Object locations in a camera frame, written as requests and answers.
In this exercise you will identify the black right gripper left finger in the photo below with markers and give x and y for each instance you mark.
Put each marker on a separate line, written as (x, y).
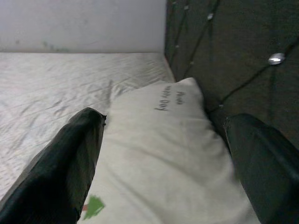
(53, 175)

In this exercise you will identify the black tufted headboard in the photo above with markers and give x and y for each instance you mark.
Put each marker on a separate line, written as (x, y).
(233, 46)

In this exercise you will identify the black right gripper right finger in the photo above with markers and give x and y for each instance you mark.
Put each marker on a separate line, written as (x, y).
(268, 175)

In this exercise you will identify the grey quilted mattress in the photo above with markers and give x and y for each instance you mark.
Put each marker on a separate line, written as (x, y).
(58, 81)

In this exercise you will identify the white pillow with green print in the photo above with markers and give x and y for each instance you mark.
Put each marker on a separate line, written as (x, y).
(163, 151)

